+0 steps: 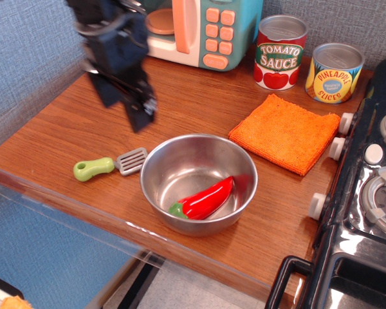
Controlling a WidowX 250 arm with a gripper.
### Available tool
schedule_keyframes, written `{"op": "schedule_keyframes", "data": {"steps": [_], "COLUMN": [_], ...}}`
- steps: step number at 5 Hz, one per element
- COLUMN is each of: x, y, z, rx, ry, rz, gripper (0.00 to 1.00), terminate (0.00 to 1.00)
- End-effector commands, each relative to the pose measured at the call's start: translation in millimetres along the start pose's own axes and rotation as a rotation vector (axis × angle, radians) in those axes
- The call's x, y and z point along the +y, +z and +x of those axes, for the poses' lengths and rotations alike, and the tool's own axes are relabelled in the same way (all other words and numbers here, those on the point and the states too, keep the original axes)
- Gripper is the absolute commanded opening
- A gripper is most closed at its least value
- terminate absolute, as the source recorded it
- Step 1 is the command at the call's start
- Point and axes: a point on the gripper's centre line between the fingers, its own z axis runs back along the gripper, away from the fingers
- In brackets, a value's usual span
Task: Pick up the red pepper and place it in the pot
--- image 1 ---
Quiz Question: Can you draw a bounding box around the silver metal pot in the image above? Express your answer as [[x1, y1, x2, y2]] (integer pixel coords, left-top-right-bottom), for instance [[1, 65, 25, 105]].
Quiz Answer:
[[140, 134, 258, 237]]

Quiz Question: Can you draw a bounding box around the clear acrylic barrier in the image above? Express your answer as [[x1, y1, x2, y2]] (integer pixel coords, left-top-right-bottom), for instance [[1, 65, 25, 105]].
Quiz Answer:
[[0, 185, 266, 308]]

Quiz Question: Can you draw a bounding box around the tomato sauce can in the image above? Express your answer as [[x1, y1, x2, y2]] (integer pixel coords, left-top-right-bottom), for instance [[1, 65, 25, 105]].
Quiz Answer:
[[253, 15, 308, 90]]

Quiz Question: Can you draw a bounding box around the white stove knob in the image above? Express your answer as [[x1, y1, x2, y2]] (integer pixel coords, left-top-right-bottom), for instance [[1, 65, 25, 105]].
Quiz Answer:
[[338, 113, 354, 135], [308, 192, 327, 220], [329, 137, 345, 161]]

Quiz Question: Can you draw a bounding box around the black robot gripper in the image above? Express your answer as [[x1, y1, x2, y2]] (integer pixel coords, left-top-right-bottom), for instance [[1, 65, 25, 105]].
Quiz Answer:
[[82, 14, 157, 133]]

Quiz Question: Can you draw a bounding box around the green handled grey toy spatula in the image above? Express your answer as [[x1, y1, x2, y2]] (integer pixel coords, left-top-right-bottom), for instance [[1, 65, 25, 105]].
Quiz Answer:
[[73, 147, 148, 182]]

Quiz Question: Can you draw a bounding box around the white stove knob middle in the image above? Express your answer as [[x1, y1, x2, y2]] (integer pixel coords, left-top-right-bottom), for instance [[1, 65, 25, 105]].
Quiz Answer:
[[329, 137, 345, 161]]

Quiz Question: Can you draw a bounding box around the black toy stove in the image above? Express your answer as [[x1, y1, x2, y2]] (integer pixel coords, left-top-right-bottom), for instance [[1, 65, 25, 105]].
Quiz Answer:
[[266, 59, 386, 308]]

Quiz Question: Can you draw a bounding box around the white stove knob upper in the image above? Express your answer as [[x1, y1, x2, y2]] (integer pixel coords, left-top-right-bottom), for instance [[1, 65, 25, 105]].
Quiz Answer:
[[338, 113, 354, 135]]

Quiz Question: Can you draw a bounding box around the orange folded cloth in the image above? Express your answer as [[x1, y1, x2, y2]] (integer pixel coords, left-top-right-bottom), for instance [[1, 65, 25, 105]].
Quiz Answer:
[[228, 94, 340, 176]]

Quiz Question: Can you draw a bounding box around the white stove knob lower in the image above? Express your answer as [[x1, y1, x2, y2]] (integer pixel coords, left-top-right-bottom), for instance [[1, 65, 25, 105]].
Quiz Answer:
[[308, 192, 327, 220]]

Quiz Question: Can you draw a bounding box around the red toy chili pepper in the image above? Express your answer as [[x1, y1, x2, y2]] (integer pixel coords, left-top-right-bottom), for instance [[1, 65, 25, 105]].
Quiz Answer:
[[168, 176, 234, 220]]

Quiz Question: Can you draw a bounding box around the toy microwave oven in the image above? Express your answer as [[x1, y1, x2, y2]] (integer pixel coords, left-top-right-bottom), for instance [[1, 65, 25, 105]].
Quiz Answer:
[[140, 1, 263, 71]]

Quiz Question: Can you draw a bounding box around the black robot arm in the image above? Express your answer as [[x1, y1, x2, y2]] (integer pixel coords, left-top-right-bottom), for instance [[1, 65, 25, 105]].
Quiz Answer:
[[68, 1, 157, 132]]

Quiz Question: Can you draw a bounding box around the orange fuzzy object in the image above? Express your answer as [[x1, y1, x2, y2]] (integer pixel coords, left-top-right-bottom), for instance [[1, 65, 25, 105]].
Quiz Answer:
[[0, 295, 33, 309]]

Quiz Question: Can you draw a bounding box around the pineapple slices can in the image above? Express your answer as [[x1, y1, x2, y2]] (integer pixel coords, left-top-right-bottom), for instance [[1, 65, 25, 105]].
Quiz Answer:
[[305, 42, 365, 104]]

